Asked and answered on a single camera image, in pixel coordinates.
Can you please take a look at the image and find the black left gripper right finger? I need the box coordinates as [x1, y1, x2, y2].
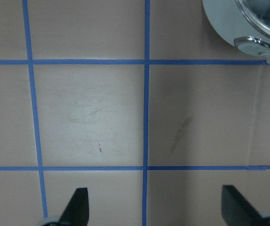
[221, 185, 263, 226]

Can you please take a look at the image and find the glass pot lid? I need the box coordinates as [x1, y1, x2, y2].
[234, 0, 270, 64]

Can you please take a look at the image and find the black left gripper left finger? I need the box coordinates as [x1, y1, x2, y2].
[57, 188, 89, 226]

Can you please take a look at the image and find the stainless steel pot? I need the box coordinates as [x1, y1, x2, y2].
[201, 0, 270, 55]

